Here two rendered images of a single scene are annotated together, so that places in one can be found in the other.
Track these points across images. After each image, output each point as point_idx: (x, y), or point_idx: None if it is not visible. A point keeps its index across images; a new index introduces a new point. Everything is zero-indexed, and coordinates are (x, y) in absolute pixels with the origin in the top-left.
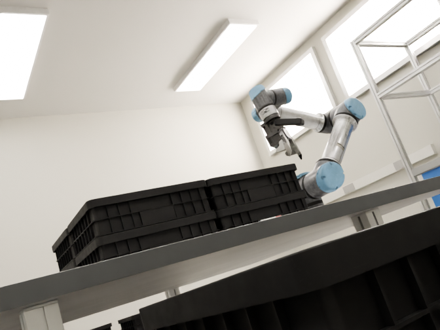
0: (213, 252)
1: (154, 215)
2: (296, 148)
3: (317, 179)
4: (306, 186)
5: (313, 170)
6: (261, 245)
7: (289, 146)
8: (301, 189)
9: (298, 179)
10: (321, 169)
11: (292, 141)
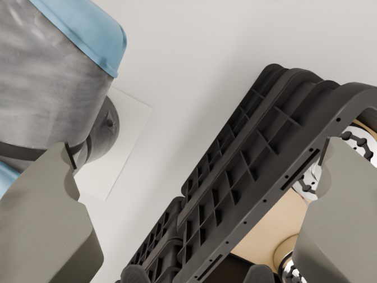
0: None
1: None
2: (69, 191)
3: (116, 67)
4: (88, 131)
5: (50, 89)
6: None
7: (368, 161)
8: (306, 81)
9: (331, 81)
10: (105, 29)
11: (72, 261)
